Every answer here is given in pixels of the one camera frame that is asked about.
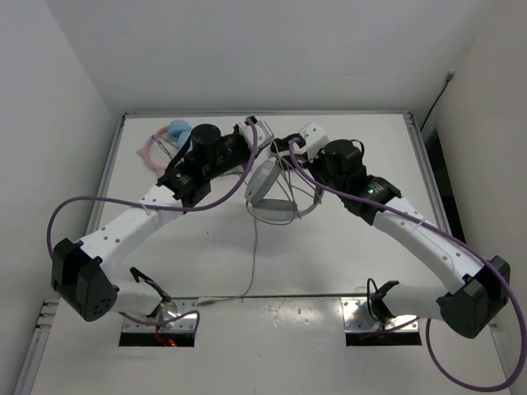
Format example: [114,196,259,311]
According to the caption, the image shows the white grey over-ear headphones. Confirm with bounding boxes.
[244,154,324,225]

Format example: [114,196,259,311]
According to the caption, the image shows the grey headphone cable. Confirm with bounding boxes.
[197,139,324,306]

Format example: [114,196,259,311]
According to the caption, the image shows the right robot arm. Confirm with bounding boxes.
[301,138,511,338]

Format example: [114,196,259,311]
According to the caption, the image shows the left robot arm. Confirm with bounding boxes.
[50,117,265,322]

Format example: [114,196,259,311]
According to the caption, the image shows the black on-ear headphones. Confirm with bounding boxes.
[269,133,305,165]

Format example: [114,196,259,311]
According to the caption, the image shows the pink blue cat-ear headphones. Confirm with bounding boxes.
[136,119,192,177]

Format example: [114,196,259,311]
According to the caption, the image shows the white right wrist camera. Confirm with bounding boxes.
[299,123,329,161]

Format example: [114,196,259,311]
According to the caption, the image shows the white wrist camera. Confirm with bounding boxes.
[234,116,275,151]
[299,123,329,161]

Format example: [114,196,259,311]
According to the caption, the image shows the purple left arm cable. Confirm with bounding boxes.
[47,117,261,334]

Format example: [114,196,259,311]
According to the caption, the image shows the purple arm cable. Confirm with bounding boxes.
[288,137,527,391]
[47,117,261,334]

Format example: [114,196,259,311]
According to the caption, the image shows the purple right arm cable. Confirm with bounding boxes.
[288,137,527,391]

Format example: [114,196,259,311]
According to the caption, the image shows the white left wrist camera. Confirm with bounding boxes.
[234,116,275,151]

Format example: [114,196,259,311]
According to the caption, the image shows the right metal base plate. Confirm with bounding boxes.
[341,295,419,334]

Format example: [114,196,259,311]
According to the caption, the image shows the metal base plate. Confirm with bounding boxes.
[341,295,419,334]
[122,299,199,334]

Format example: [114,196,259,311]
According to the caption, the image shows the black wall cable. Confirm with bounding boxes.
[419,72,455,137]

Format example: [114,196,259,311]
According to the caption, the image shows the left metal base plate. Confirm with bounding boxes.
[122,299,199,334]

